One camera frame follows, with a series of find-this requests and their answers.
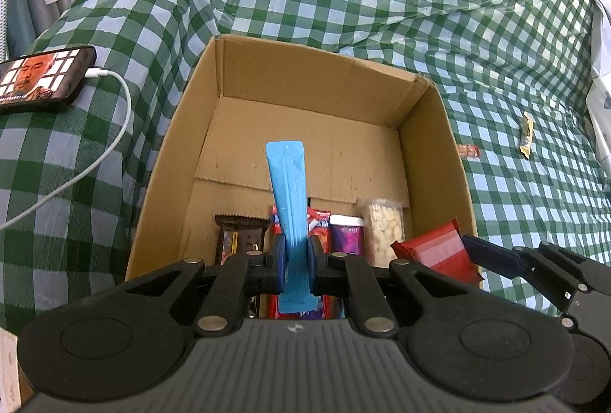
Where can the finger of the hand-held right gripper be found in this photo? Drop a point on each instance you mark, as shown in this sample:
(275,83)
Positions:
(491,255)

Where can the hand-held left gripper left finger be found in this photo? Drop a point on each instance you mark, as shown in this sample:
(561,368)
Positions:
(280,265)

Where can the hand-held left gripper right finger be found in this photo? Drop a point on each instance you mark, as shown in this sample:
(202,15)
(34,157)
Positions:
(315,265)

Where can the printed red snack packet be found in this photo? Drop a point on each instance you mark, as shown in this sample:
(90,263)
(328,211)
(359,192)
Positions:
(320,222)

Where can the purple snack packet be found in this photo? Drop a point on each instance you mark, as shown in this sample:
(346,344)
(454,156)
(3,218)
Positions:
(348,236)

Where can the dark brown chocolate bar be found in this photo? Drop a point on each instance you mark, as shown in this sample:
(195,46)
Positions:
(238,236)

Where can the plain red square packet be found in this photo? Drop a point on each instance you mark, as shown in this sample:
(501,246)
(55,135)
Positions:
(439,251)

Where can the clear nut bar packet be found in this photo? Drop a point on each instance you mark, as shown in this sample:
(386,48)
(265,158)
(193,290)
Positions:
(382,227)

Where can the blue stick packet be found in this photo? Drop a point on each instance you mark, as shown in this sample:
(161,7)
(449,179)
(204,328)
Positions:
(286,184)

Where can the brown cardboard box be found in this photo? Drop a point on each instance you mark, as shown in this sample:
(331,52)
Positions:
(310,74)

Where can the small brown red candy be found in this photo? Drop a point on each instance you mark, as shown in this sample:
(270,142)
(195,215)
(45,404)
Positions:
(468,151)

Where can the cream candy wrapper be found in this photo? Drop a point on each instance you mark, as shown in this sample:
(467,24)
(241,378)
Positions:
(526,134)

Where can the black smartphone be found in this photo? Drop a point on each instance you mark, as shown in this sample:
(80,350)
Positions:
(38,76)

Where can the teal curtain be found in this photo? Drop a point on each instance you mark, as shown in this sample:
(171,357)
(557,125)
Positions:
(21,12)

